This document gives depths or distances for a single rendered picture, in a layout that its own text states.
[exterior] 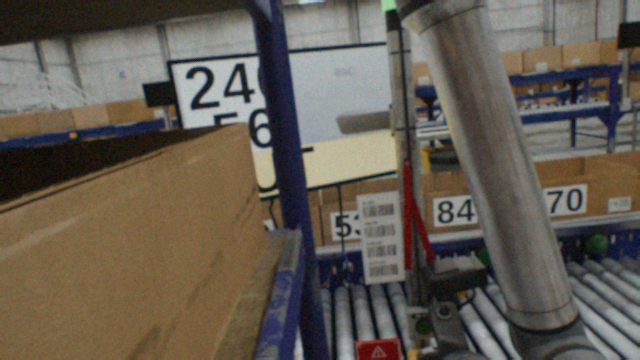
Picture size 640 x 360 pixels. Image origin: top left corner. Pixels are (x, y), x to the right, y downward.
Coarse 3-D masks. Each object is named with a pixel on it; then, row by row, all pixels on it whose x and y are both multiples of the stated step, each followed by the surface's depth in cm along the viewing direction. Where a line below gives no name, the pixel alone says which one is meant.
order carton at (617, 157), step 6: (636, 150) 161; (588, 156) 160; (594, 156) 162; (600, 156) 162; (606, 156) 162; (612, 156) 162; (618, 156) 162; (624, 156) 162; (630, 156) 162; (636, 156) 162; (618, 162) 162; (624, 162) 162; (630, 162) 162; (636, 162) 162; (636, 168) 163; (636, 198) 137; (636, 204) 137; (636, 210) 137
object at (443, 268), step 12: (432, 264) 77; (444, 264) 75; (456, 264) 74; (468, 264) 74; (480, 264) 74; (432, 276) 73; (444, 276) 73; (456, 276) 72; (468, 276) 72; (480, 276) 73; (432, 288) 73; (444, 288) 73; (456, 288) 73; (468, 288) 73; (444, 300) 75; (456, 300) 75
